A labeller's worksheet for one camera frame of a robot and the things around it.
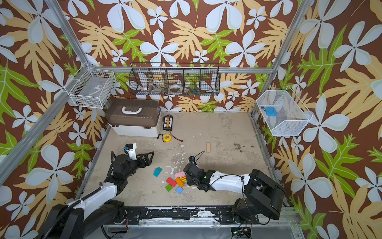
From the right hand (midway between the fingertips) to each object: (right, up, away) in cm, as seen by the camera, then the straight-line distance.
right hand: (188, 175), depth 87 cm
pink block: (-5, 0, 0) cm, 5 cm away
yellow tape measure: (-15, +21, +17) cm, 31 cm away
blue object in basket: (+49, +38, 0) cm, 62 cm away
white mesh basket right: (+55, +36, -3) cm, 66 cm away
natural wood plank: (+13, +15, +12) cm, 23 cm away
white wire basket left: (-57, +53, -1) cm, 78 cm away
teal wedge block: (-19, +2, +1) cm, 19 cm away
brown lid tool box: (-30, +38, +5) cm, 49 cm away
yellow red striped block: (-3, -1, -1) cm, 3 cm away
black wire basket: (-9, +61, +11) cm, 63 cm away
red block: (-10, -3, 0) cm, 11 cm away
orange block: (-5, -3, -3) cm, 6 cm away
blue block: (-5, -6, -5) cm, 9 cm away
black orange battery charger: (-17, +34, +28) cm, 47 cm away
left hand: (-24, +14, -2) cm, 28 cm away
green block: (-11, -6, -3) cm, 13 cm away
